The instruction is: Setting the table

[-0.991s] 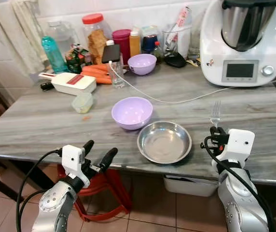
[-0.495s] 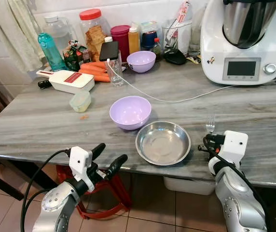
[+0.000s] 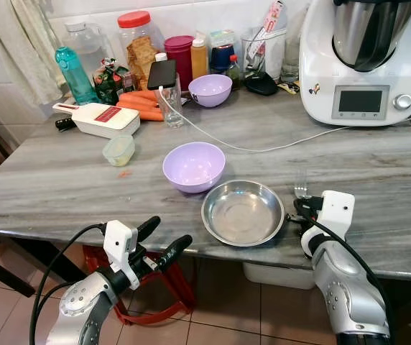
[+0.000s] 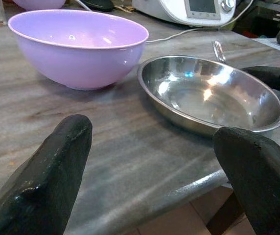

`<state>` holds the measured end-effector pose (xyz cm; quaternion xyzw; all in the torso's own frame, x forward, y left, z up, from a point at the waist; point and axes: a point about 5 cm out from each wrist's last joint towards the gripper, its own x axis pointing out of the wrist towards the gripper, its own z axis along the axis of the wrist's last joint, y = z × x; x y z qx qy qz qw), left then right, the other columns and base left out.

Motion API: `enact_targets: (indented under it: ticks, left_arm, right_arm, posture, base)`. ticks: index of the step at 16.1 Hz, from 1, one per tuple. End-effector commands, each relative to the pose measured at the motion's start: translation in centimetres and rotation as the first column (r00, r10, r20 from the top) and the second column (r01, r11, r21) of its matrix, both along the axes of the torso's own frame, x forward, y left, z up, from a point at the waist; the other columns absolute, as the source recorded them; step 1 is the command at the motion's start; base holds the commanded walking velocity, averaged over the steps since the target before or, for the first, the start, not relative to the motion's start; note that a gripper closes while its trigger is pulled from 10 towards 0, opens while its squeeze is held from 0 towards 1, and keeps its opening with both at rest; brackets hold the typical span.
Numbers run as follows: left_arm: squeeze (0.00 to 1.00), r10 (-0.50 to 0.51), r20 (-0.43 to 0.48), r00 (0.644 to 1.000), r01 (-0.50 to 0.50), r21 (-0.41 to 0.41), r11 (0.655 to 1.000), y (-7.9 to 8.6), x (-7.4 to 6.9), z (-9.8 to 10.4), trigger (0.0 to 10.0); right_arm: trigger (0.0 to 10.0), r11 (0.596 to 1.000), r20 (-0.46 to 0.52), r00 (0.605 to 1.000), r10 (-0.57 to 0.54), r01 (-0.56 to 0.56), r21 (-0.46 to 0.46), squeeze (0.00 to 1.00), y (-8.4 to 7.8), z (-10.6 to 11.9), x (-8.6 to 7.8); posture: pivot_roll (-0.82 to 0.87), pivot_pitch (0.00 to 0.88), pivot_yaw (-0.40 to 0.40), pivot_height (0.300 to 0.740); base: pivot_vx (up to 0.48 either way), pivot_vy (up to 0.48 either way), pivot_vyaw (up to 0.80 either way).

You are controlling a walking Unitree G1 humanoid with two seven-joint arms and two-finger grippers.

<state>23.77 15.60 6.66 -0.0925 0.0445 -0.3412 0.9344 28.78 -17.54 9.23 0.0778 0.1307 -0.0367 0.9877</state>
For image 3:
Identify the clear drinking glass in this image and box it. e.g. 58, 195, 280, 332
157, 75, 185, 129

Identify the white kitchen cooking machine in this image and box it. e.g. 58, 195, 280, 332
298, 0, 411, 128

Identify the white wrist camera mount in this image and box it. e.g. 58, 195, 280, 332
103, 220, 144, 290
318, 190, 356, 242

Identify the clear jar red lid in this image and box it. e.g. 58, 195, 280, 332
116, 10, 165, 91

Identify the red metal stool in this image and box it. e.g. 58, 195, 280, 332
83, 244, 198, 326

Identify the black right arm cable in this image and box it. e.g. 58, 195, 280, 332
302, 214, 397, 340

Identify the orange carrot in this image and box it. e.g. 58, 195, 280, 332
115, 89, 165, 122

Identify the round steel plate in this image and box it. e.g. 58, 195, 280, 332
200, 179, 286, 249

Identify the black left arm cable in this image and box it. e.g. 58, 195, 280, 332
29, 222, 106, 345

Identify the small purple bowl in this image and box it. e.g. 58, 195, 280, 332
188, 73, 234, 109

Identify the dark blue jar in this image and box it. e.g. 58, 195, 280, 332
209, 43, 237, 75

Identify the teal water bottle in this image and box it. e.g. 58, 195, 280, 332
54, 46, 99, 106

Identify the small clear lidded container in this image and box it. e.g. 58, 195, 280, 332
102, 134, 137, 167

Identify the small black handle piece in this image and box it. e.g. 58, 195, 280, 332
55, 116, 78, 133

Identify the green snack packet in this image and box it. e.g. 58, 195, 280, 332
92, 58, 137, 106

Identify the white mandoline slicer red blade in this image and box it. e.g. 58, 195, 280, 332
52, 101, 142, 139

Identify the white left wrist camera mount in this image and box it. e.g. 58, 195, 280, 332
103, 220, 144, 290

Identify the beige curtain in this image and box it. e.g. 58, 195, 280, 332
0, 0, 67, 108

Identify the black rounded lid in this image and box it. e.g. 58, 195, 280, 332
245, 73, 280, 97

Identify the magenta plastic canister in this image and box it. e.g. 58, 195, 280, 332
164, 34, 195, 91

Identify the red white packet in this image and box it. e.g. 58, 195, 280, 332
251, 0, 287, 60

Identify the small bottle red cap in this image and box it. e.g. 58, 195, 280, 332
225, 54, 241, 86

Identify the clear plastic storage tub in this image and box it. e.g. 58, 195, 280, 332
241, 27, 287, 81

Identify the orange bottle white cap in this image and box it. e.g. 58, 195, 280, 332
190, 35, 210, 81

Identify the white tub under table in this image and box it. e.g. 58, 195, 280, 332
242, 262, 316, 290

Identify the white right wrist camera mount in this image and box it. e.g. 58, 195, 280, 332
318, 190, 356, 242

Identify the silver metal fork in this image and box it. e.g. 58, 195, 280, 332
286, 171, 310, 221

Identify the black smartphone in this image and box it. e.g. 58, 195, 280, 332
147, 59, 178, 91

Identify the clear plastic jug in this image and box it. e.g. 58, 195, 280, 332
63, 19, 114, 81

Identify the large purple bowl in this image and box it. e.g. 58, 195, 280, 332
162, 141, 227, 195

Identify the white charging cable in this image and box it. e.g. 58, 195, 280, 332
158, 86, 411, 154

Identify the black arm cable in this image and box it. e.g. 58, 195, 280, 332
29, 222, 106, 345
302, 214, 397, 340

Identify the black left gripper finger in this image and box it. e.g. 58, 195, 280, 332
134, 216, 162, 243
154, 234, 194, 272

